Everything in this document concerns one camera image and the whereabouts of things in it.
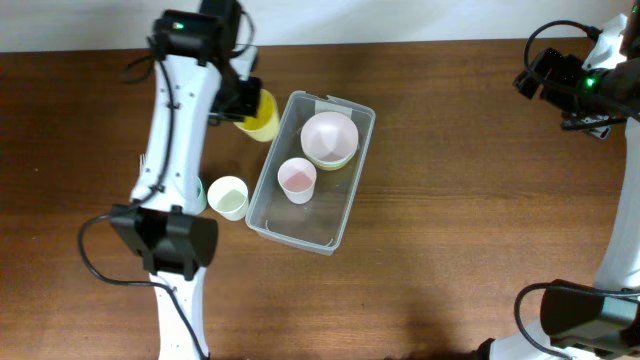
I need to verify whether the cream plastic cup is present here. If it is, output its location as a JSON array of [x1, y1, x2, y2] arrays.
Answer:
[[207, 176, 249, 221]]

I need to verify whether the yellow plastic bowl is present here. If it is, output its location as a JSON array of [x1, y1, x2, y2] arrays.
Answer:
[[311, 158, 350, 171]]

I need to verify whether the pink plastic bowl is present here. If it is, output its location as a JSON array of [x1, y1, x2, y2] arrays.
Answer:
[[300, 112, 359, 163]]

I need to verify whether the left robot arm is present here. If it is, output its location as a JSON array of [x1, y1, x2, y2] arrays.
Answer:
[[109, 0, 262, 359]]

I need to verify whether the yellow plastic cup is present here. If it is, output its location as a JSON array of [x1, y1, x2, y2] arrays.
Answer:
[[235, 89, 280, 142]]

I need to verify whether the pink plastic cup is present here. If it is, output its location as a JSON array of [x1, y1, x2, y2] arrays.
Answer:
[[277, 158, 317, 205]]

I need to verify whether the green plastic cup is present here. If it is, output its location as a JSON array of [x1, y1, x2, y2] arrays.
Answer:
[[196, 179, 208, 215]]

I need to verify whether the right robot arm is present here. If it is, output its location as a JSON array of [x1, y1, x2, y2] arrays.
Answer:
[[476, 2, 639, 359]]

